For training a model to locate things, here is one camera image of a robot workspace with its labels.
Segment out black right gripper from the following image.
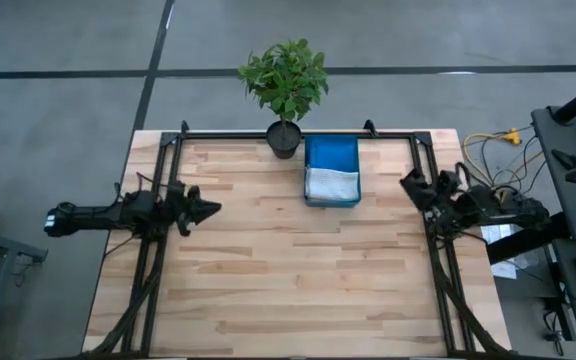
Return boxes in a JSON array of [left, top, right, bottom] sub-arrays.
[[399, 168, 464, 221]]

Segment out teal plastic bin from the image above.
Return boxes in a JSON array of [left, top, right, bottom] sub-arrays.
[[303, 133, 363, 209]]

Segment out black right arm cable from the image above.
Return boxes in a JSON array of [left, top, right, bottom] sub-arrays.
[[453, 161, 477, 189]]

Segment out yellow cable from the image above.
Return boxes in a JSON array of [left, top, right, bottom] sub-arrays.
[[461, 126, 523, 174]]

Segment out green plant in black pot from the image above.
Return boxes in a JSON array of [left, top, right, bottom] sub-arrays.
[[237, 38, 330, 161]]

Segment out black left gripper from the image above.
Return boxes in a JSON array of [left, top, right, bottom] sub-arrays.
[[164, 179, 223, 238]]

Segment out black floor cable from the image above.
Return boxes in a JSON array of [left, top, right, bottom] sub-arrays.
[[480, 133, 549, 197]]

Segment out grey waffle towel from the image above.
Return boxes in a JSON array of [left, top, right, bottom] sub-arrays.
[[304, 166, 361, 203]]

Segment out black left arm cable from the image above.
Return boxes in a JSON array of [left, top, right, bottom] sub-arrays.
[[112, 171, 170, 202]]

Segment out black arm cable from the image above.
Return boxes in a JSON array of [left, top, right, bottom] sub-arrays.
[[453, 161, 477, 189], [112, 171, 170, 202]]

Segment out dark grey desk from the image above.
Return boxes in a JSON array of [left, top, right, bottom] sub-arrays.
[[485, 74, 576, 360]]

